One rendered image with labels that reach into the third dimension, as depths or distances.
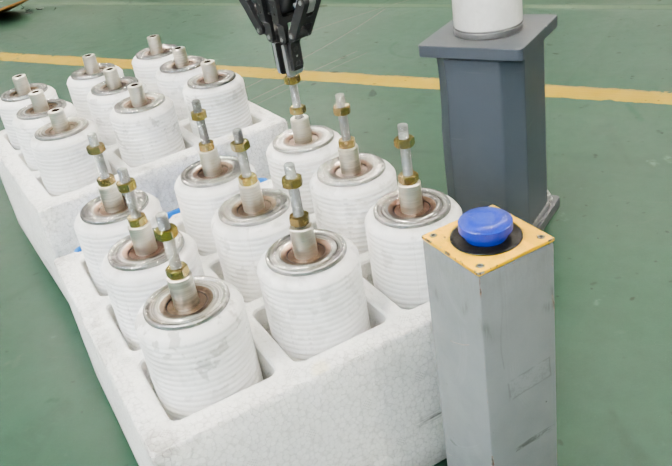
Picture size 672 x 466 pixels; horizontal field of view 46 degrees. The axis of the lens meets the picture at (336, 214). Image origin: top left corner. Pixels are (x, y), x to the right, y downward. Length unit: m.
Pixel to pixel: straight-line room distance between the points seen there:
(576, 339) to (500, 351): 0.40
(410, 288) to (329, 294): 0.10
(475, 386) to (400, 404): 0.15
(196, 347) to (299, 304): 0.10
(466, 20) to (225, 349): 0.58
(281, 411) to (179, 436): 0.09
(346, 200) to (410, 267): 0.12
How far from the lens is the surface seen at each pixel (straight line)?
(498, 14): 1.07
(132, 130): 1.18
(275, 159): 0.94
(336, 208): 0.84
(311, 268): 0.70
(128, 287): 0.77
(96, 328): 0.84
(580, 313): 1.04
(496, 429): 0.66
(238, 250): 0.80
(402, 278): 0.76
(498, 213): 0.59
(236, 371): 0.70
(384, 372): 0.74
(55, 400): 1.08
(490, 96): 1.08
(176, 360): 0.68
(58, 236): 1.15
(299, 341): 0.73
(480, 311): 0.58
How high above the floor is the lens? 0.63
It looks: 29 degrees down
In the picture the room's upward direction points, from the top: 10 degrees counter-clockwise
